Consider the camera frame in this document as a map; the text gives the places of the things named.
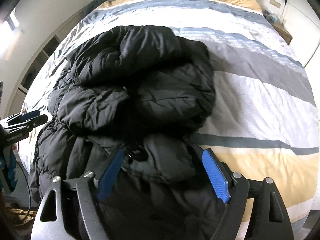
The white wardrobe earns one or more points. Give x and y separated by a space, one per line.
303 24

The striped blue white yellow duvet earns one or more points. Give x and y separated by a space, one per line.
265 120

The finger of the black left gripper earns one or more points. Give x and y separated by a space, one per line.
34 122
19 118

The blue white gloved left hand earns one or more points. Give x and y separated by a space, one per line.
8 170

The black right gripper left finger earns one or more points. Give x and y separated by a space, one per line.
70 208

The wooden nightstand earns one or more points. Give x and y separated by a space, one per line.
282 31

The black puffer jacket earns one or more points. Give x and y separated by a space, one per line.
142 90

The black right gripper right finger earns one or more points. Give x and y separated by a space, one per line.
269 218

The white shelf unit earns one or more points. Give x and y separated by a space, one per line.
37 61

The olive brown garment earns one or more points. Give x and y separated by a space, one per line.
16 223

